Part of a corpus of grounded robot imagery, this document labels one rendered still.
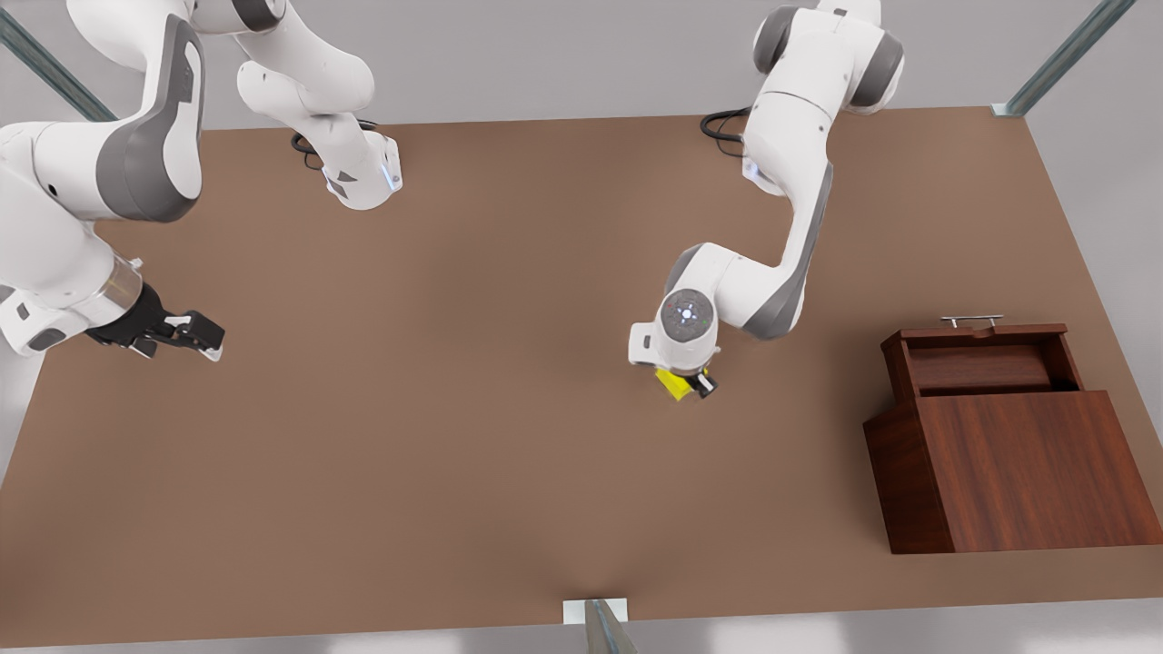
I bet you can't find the brown wooden cabinet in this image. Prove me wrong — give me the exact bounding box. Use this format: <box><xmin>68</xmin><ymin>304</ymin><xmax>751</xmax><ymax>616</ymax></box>
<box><xmin>862</xmin><ymin>389</ymin><xmax>1163</xmax><ymax>555</ymax></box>

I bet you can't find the silver frame post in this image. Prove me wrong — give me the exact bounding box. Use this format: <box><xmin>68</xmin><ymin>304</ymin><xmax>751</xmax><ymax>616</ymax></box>
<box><xmin>0</xmin><ymin>7</ymin><xmax>118</xmax><ymax>124</ymax></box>
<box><xmin>989</xmin><ymin>0</ymin><xmax>1138</xmax><ymax>118</ymax></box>
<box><xmin>562</xmin><ymin>597</ymin><xmax>639</xmax><ymax>654</ymax></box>

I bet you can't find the black cable loop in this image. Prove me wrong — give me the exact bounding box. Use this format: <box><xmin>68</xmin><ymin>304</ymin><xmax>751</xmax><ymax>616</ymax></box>
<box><xmin>700</xmin><ymin>106</ymin><xmax>756</xmax><ymax>161</ymax></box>
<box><xmin>290</xmin><ymin>118</ymin><xmax>380</xmax><ymax>173</ymax></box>

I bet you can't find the brown wooden drawer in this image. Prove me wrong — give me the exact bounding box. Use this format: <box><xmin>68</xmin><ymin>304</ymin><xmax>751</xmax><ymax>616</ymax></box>
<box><xmin>880</xmin><ymin>323</ymin><xmax>1085</xmax><ymax>399</ymax></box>

